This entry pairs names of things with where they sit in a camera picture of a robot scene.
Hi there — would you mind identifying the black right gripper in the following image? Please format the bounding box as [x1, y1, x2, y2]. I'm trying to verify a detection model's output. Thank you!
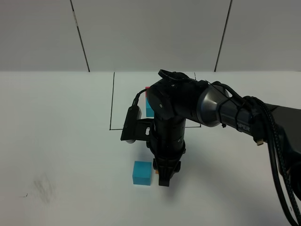
[147, 117, 186, 186]

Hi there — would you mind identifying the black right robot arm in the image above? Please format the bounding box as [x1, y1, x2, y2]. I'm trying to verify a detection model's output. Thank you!
[146, 70, 301, 195]

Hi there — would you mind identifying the blue template block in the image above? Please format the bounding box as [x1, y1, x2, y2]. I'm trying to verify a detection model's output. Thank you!
[145, 98, 154, 117]

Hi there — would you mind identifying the red template block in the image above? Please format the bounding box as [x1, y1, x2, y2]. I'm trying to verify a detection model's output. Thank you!
[145, 87, 150, 98]

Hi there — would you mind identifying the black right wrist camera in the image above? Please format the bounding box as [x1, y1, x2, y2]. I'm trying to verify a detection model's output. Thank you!
[120, 105, 153, 144]

